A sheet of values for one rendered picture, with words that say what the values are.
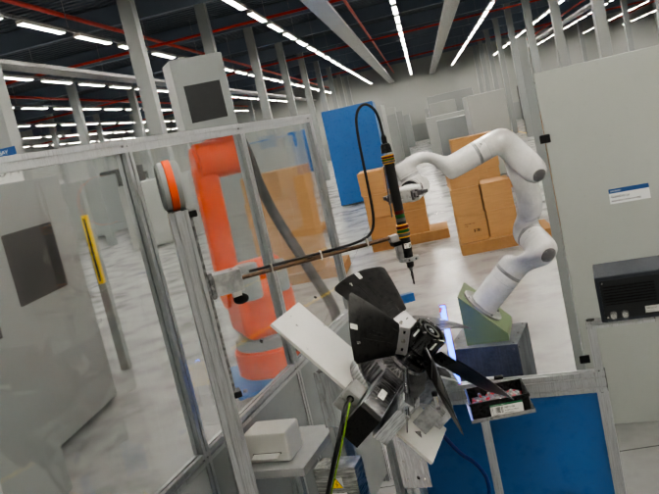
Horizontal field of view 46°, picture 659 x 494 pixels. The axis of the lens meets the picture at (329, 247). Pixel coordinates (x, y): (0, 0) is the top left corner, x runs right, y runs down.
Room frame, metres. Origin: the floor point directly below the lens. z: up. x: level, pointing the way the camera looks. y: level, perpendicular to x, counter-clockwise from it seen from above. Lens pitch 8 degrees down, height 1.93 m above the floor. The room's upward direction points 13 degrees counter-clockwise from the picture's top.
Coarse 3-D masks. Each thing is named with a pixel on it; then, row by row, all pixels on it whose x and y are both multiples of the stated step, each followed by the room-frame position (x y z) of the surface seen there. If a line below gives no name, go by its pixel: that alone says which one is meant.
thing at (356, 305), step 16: (352, 304) 2.33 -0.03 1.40; (368, 304) 2.37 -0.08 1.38; (352, 320) 2.30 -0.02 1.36; (368, 320) 2.34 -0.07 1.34; (384, 320) 2.39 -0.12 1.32; (352, 336) 2.27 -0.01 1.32; (368, 336) 2.32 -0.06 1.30; (384, 336) 2.37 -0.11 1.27; (368, 352) 2.30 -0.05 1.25; (384, 352) 2.36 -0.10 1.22
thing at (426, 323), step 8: (424, 320) 2.51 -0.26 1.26; (416, 328) 2.46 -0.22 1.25; (424, 328) 2.47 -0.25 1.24; (432, 328) 2.50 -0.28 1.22; (416, 336) 2.45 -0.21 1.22; (424, 336) 2.43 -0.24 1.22; (432, 336) 2.45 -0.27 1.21; (440, 336) 2.50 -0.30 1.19; (408, 344) 2.46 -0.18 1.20; (416, 344) 2.44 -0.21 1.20; (424, 344) 2.43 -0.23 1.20; (432, 344) 2.43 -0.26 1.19; (440, 344) 2.44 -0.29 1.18; (408, 352) 2.47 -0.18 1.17; (416, 352) 2.44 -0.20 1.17; (432, 352) 2.45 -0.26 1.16; (400, 360) 2.45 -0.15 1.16; (408, 360) 2.45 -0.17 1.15; (416, 360) 2.47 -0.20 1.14; (424, 360) 2.50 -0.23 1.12; (416, 368) 2.45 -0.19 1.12; (424, 368) 2.46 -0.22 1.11
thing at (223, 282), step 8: (208, 272) 2.42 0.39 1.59; (216, 272) 2.43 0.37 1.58; (224, 272) 2.40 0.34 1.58; (232, 272) 2.40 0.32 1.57; (240, 272) 2.41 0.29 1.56; (216, 280) 2.39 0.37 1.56; (224, 280) 2.40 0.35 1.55; (232, 280) 2.40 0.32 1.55; (240, 280) 2.41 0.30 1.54; (216, 288) 2.39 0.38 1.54; (224, 288) 2.39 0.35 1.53; (232, 288) 2.40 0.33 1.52; (240, 288) 2.41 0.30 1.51; (216, 296) 2.40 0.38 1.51
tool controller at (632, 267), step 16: (656, 256) 2.67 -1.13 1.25; (608, 272) 2.66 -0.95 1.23; (624, 272) 2.63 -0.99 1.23; (640, 272) 2.61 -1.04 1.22; (656, 272) 2.59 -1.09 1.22; (608, 288) 2.65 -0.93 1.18; (624, 288) 2.63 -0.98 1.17; (640, 288) 2.62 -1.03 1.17; (656, 288) 2.60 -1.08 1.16; (608, 304) 2.67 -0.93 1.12; (624, 304) 2.66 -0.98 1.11; (640, 304) 2.64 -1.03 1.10; (656, 304) 2.62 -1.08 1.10; (608, 320) 2.69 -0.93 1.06; (624, 320) 2.68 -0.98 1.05
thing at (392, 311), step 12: (348, 276) 2.68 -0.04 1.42; (372, 276) 2.69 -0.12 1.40; (384, 276) 2.69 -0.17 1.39; (336, 288) 2.63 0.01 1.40; (348, 288) 2.64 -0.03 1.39; (360, 288) 2.64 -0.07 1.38; (372, 288) 2.64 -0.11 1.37; (384, 288) 2.64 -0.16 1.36; (396, 288) 2.65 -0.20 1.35; (372, 300) 2.61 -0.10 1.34; (384, 300) 2.60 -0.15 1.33; (396, 300) 2.60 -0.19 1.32; (384, 312) 2.57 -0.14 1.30; (396, 312) 2.57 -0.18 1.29
